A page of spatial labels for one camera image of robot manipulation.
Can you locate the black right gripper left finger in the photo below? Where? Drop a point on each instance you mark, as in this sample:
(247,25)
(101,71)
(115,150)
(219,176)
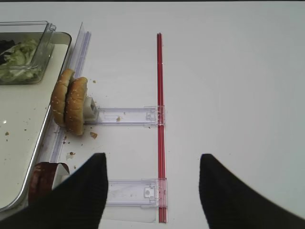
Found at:
(77,203)

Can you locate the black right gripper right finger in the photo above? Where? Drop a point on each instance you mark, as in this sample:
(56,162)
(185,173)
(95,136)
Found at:
(228,203)

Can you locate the white pusher behind patties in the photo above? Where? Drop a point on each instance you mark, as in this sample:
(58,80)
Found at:
(61,173)

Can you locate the dark meat patties right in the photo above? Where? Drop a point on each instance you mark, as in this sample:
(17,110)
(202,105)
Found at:
(41,181)

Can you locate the green lettuce pile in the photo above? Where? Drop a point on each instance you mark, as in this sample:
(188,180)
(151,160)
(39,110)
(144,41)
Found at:
(21,53)

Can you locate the right red strip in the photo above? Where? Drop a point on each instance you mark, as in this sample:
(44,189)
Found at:
(161,146)

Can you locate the white pusher behind buns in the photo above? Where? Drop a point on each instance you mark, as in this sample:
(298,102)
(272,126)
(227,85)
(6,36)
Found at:
(90,112)

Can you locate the white serving tray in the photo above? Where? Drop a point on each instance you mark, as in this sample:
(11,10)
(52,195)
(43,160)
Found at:
(24,116)

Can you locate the front sesame bun top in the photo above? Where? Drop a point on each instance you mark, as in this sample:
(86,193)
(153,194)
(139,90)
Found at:
(58,96)

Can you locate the sesame bun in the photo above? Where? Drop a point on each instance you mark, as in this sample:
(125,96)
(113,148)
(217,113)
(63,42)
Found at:
(75,98)
(58,96)

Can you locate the rear sesame bun top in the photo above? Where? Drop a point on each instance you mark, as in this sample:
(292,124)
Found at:
(75,98)

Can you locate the clear plastic salad container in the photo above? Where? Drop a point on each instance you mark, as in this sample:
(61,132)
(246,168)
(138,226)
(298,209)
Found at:
(41,31)

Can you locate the lower right clear rail holder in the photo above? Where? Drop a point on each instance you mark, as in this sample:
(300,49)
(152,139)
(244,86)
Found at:
(146,193)

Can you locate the clear rail holder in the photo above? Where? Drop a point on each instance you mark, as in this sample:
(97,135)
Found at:
(146,193)
(146,116)

